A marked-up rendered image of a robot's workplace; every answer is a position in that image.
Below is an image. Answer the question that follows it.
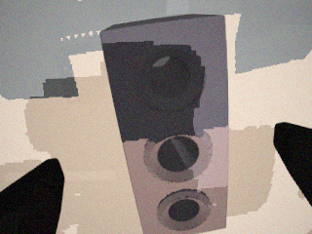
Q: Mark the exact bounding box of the grey plate with holes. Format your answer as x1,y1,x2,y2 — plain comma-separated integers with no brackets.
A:
100,13,229,234

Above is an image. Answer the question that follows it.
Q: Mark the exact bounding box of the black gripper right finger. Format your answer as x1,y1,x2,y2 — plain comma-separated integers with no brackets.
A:
273,122,312,206

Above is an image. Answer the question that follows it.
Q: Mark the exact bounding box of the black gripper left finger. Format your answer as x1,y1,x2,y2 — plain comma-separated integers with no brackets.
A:
0,159,65,234

